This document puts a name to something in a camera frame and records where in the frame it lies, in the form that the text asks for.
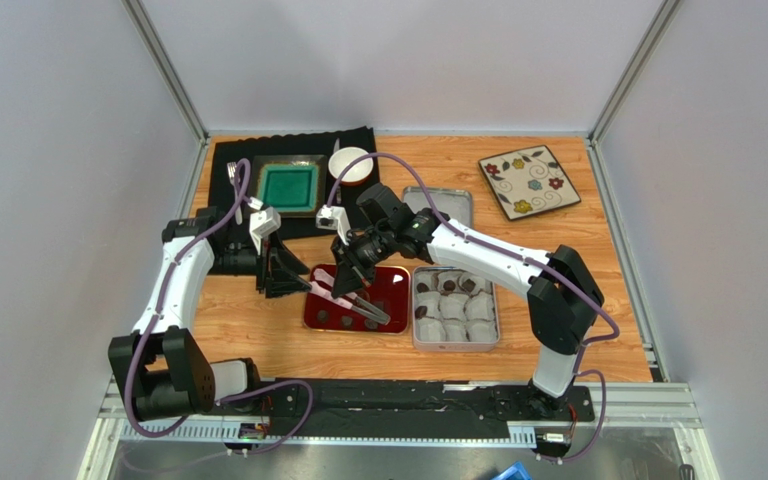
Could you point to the silver tin with paper cups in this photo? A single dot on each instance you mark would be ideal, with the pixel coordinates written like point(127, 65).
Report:
point(457, 321)

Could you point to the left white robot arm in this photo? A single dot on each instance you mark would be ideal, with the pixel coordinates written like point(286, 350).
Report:
point(160, 370)

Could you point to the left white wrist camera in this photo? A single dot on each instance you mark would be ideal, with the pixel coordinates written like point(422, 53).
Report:
point(264, 220)

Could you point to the silver fork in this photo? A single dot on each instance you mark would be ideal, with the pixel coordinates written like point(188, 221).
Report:
point(231, 172)

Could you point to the green square plate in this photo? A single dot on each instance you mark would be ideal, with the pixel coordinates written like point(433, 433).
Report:
point(293, 184)

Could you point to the silver tin lid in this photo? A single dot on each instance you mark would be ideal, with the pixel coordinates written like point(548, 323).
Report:
point(457, 204)

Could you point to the floral square plate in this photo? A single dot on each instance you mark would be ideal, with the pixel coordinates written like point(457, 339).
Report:
point(528, 182)

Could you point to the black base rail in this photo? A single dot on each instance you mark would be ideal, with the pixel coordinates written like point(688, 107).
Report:
point(396, 411)

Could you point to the blue plastic bin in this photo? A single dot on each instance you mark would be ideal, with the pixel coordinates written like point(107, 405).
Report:
point(516, 471)

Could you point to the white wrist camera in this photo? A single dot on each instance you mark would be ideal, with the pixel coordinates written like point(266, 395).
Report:
point(264, 220)
point(334, 218)

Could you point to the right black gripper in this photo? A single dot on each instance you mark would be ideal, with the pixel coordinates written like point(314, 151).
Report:
point(354, 256)

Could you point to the pink handled metal tongs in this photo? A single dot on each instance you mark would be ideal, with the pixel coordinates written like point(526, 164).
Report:
point(322, 284)

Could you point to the red lacquer tray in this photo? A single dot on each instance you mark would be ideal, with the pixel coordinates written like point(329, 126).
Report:
point(390, 292)

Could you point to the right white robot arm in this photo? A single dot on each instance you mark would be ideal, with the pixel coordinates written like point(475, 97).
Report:
point(562, 296)

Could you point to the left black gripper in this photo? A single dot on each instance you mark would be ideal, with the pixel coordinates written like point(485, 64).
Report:
point(278, 277)

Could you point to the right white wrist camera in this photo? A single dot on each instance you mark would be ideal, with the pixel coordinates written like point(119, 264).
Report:
point(334, 218)

